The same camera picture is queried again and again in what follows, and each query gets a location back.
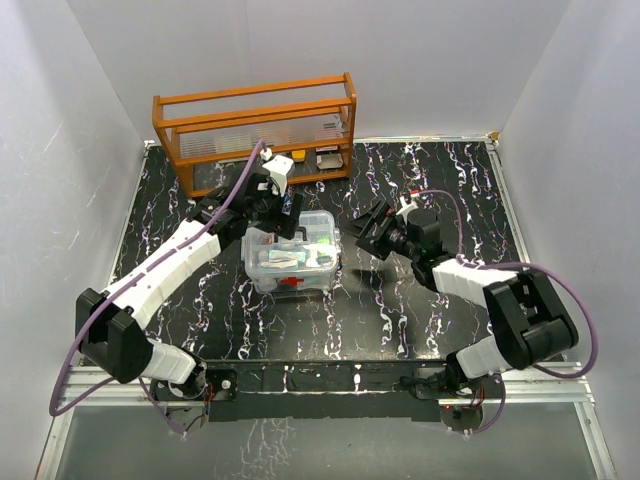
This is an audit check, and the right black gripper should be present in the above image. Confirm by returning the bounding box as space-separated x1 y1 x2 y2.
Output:
339 200 419 261

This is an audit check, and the clear divided organizer tray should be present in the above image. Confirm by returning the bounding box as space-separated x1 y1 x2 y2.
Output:
244 219 341 274

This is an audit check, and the clear lid with black handle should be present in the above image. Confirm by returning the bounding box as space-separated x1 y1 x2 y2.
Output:
244 209 344 266

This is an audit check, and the small green box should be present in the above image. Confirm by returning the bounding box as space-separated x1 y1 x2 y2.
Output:
311 237 336 262

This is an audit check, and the white green sachet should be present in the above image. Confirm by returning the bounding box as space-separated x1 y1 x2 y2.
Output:
257 250 310 271

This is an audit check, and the clear medicine kit box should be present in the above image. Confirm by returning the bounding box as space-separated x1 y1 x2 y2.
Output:
241 210 341 294

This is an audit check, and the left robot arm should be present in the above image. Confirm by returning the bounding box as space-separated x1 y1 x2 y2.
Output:
73 187 304 399

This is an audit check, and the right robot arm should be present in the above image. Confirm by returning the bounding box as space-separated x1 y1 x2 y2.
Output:
347 201 579 397

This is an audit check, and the yellow small container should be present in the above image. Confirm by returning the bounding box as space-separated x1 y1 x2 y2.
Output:
291 149 306 163

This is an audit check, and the white open cardboard box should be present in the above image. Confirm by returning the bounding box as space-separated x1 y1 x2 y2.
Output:
316 151 344 171

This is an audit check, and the orange wooden shelf rack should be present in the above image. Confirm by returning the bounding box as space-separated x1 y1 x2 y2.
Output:
151 72 357 198

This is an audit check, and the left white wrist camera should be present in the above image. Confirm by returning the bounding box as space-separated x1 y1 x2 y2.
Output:
260 148 294 197

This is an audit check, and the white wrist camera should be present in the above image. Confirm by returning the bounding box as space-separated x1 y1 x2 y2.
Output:
260 148 294 197
398 190 420 214

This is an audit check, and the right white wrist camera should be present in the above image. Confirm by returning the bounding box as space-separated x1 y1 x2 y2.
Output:
398 190 420 214

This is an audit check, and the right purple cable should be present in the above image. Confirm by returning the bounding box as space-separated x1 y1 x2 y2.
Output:
414 189 600 436

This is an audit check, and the purple cable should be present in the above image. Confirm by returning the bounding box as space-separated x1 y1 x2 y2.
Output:
47 139 269 436
414 189 600 436

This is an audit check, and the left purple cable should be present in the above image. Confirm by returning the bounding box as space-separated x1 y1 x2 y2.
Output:
47 139 269 436

